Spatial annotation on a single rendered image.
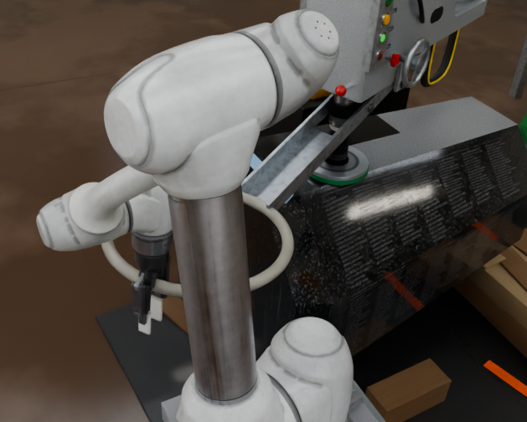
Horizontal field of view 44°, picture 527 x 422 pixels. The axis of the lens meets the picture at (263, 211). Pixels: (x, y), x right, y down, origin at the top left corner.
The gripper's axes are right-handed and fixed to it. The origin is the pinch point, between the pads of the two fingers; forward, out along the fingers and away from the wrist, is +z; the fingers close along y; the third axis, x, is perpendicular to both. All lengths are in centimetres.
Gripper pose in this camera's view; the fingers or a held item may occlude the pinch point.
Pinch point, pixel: (150, 315)
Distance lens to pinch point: 158.0
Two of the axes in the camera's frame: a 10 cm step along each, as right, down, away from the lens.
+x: -9.1, -3.0, 2.8
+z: -1.1, 8.3, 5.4
